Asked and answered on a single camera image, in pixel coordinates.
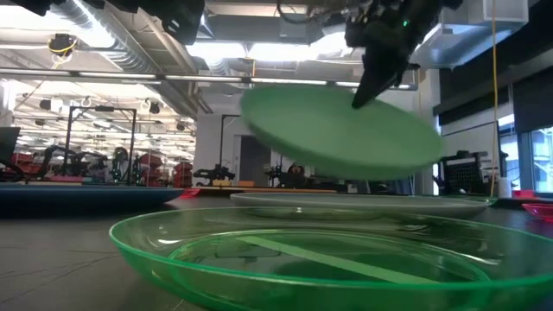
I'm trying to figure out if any large clear green plate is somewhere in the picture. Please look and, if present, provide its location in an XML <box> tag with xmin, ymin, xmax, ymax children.
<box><xmin>108</xmin><ymin>206</ymin><xmax>553</xmax><ymax>311</ymax></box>

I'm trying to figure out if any dark monitor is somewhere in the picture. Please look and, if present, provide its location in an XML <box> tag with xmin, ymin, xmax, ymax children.
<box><xmin>0</xmin><ymin>126</ymin><xmax>22</xmax><ymax>163</ymax></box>

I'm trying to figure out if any small clear green plate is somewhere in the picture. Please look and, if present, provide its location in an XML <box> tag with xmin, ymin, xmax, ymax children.
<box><xmin>447</xmin><ymin>194</ymin><xmax>499</xmax><ymax>207</ymax></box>

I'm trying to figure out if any black metal frame stand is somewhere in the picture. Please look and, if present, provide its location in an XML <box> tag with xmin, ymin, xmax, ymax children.
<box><xmin>63</xmin><ymin>105</ymin><xmax>138</xmax><ymax>187</ymax></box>

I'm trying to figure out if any opaque green plastic plate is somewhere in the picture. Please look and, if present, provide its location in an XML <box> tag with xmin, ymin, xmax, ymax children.
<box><xmin>239</xmin><ymin>85</ymin><xmax>444</xmax><ymax>181</ymax></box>

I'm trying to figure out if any white roll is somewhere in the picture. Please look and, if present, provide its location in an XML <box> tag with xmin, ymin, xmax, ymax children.
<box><xmin>498</xmin><ymin>176</ymin><xmax>513</xmax><ymax>199</ymax></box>

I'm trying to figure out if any grey plastic plate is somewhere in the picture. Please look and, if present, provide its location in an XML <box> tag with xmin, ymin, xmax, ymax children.
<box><xmin>229</xmin><ymin>192</ymin><xmax>493</xmax><ymax>219</ymax></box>

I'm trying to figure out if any ceiling cable reel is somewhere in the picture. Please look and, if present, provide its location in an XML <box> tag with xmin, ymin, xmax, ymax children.
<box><xmin>47</xmin><ymin>33</ymin><xmax>79</xmax><ymax>57</ymax></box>

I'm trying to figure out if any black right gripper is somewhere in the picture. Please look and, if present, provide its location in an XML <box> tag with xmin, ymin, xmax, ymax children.
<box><xmin>344</xmin><ymin>0</ymin><xmax>463</xmax><ymax>110</ymax></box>

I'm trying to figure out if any long ceiling light bar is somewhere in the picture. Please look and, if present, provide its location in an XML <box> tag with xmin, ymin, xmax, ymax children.
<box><xmin>0</xmin><ymin>67</ymin><xmax>419</xmax><ymax>92</ymax></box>

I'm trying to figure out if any black perforated rack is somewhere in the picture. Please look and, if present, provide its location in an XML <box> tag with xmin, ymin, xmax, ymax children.
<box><xmin>434</xmin><ymin>149</ymin><xmax>492</xmax><ymax>195</ymax></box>

